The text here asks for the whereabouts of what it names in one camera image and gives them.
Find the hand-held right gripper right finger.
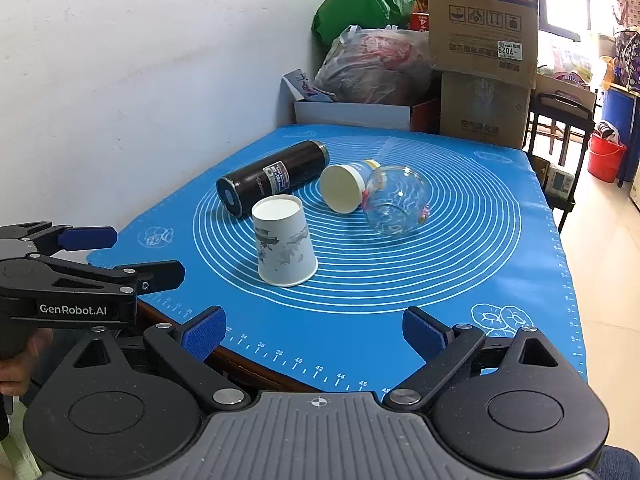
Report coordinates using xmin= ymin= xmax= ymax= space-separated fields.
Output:
xmin=384 ymin=305 xmax=562 ymax=414

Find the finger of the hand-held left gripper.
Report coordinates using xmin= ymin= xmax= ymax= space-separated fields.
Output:
xmin=0 ymin=221 xmax=119 ymax=257
xmin=29 ymin=254 xmax=186 ymax=302

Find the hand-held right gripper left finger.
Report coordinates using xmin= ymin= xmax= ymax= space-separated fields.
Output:
xmin=69 ymin=305 xmax=253 ymax=414

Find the white printed paper cup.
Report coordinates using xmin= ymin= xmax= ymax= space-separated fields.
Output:
xmin=251 ymin=194 xmax=319 ymax=288

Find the clear glass cup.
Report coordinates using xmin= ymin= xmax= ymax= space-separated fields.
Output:
xmin=362 ymin=165 xmax=432 ymax=239

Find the plain white paper cup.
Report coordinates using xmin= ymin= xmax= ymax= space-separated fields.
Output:
xmin=320 ymin=159 xmax=382 ymax=215

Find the person's left hand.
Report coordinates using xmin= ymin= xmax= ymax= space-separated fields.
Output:
xmin=0 ymin=329 xmax=54 ymax=397

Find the blue silicone baking mat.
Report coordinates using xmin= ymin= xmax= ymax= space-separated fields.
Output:
xmin=86 ymin=124 xmax=589 ymax=396

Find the black thermos bottle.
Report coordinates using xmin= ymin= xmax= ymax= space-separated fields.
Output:
xmin=216 ymin=140 xmax=330 ymax=219

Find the small white carton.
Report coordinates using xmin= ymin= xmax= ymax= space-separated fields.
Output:
xmin=545 ymin=162 xmax=576 ymax=196

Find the plain brown cardboard box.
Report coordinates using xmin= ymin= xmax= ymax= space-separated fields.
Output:
xmin=440 ymin=71 xmax=534 ymax=150

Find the open white box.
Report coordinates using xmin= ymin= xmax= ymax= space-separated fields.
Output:
xmin=282 ymin=69 xmax=442 ymax=135

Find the person's leg in jeans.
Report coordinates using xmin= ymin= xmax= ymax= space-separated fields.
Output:
xmin=597 ymin=444 xmax=640 ymax=480

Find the red plastic bucket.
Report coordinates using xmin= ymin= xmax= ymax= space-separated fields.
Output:
xmin=587 ymin=132 xmax=628 ymax=184

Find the black metal chair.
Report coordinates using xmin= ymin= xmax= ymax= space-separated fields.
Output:
xmin=522 ymin=91 xmax=599 ymax=234

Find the clear bag with red contents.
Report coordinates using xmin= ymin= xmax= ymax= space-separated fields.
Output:
xmin=314 ymin=25 xmax=434 ymax=106

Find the flat cardboard box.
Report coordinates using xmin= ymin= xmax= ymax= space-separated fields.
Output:
xmin=533 ymin=72 xmax=599 ymax=111

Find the blue plastic barrel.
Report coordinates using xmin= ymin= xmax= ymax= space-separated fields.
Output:
xmin=600 ymin=82 xmax=640 ymax=189

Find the large taped cardboard box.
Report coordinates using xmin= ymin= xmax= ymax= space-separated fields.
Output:
xmin=425 ymin=0 xmax=540 ymax=89

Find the green plastic bag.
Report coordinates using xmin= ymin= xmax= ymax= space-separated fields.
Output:
xmin=312 ymin=0 xmax=417 ymax=52

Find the purple patterned bag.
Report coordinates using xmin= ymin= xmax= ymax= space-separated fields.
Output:
xmin=612 ymin=30 xmax=640 ymax=94

